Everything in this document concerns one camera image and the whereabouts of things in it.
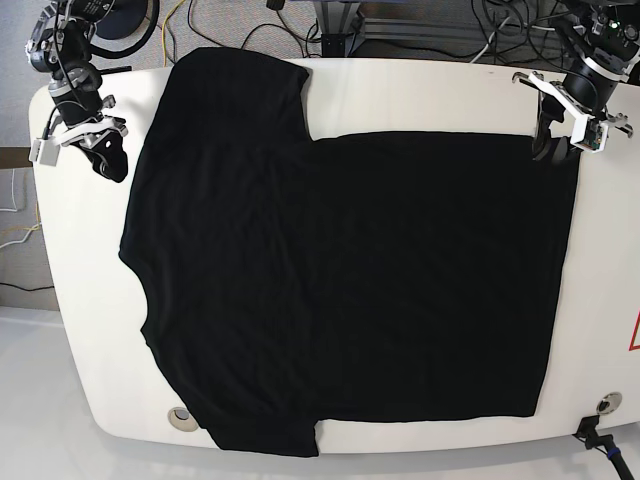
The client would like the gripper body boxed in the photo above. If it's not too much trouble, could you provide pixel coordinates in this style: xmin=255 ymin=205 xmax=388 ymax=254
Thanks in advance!
xmin=512 ymin=62 xmax=631 ymax=138
xmin=49 ymin=95 xmax=128 ymax=150

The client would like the black T-shirt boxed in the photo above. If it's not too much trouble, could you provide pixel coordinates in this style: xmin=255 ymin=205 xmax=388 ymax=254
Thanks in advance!
xmin=119 ymin=48 xmax=579 ymax=457

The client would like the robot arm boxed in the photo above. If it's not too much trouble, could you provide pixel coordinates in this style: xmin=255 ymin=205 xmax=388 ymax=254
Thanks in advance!
xmin=512 ymin=1 xmax=639 ymax=163
xmin=25 ymin=1 xmax=128 ymax=183

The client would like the black flat bar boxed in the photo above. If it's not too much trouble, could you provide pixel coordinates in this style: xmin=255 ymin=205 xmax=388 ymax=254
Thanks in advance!
xmin=99 ymin=66 xmax=132 ymax=75

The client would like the round black stand base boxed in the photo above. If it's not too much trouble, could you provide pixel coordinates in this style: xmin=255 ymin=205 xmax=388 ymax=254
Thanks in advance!
xmin=97 ymin=0 xmax=148 ymax=40

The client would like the red warning triangle sticker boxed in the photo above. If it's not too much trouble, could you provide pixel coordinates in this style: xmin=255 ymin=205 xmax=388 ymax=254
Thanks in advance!
xmin=629 ymin=314 xmax=640 ymax=351

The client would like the right metal table grommet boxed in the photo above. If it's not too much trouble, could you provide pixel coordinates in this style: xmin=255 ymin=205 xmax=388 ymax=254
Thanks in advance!
xmin=596 ymin=392 xmax=623 ymax=416

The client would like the metal table grommet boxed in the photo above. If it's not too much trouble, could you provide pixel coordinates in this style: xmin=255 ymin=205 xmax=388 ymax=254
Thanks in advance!
xmin=596 ymin=392 xmax=623 ymax=416
xmin=167 ymin=407 xmax=199 ymax=433

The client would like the left metal table grommet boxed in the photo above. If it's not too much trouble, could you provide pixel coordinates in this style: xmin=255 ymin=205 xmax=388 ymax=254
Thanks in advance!
xmin=167 ymin=407 xmax=199 ymax=433

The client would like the white camera box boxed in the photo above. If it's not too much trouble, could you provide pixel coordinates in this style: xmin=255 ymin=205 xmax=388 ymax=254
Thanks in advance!
xmin=570 ymin=115 xmax=609 ymax=153
xmin=29 ymin=138 xmax=60 ymax=167

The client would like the white floor cable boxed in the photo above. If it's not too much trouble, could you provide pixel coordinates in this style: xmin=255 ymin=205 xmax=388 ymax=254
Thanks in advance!
xmin=0 ymin=167 xmax=31 ymax=213

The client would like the aluminium frame post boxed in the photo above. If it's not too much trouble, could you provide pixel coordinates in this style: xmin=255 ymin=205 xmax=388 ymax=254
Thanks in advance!
xmin=313 ymin=1 xmax=361 ymax=58

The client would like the black cable with clamp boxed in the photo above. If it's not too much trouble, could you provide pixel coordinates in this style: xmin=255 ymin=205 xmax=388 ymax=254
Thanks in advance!
xmin=573 ymin=415 xmax=640 ymax=480

